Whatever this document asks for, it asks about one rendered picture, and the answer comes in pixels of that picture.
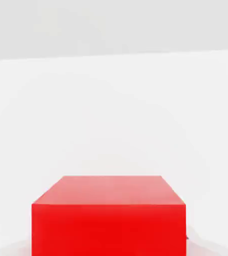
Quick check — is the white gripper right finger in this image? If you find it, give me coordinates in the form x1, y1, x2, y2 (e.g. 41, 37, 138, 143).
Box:
185, 226, 213, 256

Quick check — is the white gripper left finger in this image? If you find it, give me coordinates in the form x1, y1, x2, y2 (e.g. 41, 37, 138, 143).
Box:
4, 239, 33, 256

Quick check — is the small red cube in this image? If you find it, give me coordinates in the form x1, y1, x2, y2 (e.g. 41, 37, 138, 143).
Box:
31, 175, 187, 256

